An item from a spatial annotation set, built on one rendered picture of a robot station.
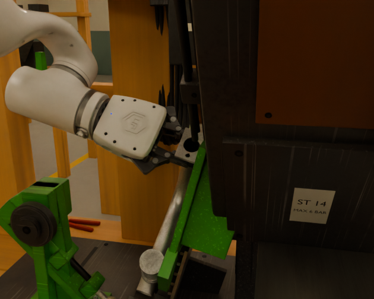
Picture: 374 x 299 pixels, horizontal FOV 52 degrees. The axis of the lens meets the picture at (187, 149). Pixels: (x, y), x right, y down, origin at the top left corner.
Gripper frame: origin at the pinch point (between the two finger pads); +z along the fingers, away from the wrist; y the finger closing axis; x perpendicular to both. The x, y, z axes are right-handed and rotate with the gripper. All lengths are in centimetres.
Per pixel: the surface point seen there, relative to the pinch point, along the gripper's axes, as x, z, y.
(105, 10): 798, -421, 655
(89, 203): 259, -80, 35
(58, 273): 11.7, -13.7, -25.3
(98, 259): 35.1, -12.4, -19.1
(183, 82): -20.4, -1.8, -0.6
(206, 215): -5.9, 6.6, -11.1
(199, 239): -3.0, 6.8, -14.1
